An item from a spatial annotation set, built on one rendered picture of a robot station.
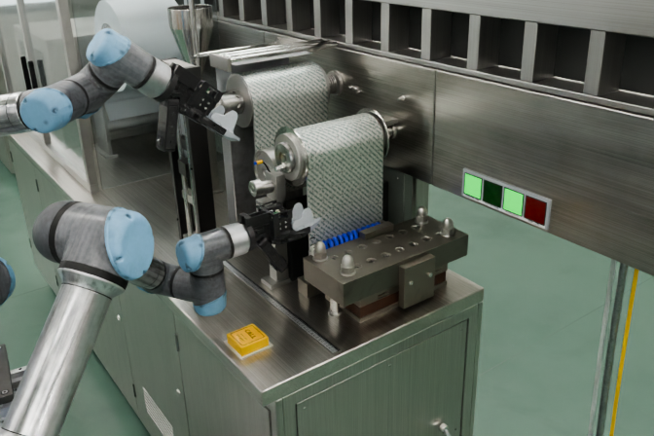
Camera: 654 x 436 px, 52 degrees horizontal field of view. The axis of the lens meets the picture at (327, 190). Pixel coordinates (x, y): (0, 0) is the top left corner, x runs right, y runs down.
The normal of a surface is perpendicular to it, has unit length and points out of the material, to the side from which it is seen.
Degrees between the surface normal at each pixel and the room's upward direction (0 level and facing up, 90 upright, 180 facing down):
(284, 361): 0
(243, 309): 0
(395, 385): 90
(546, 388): 0
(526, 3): 90
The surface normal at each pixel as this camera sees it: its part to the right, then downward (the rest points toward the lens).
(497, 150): -0.81, 0.24
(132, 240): 0.95, 0.00
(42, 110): -0.18, 0.38
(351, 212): 0.58, 0.29
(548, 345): -0.03, -0.92
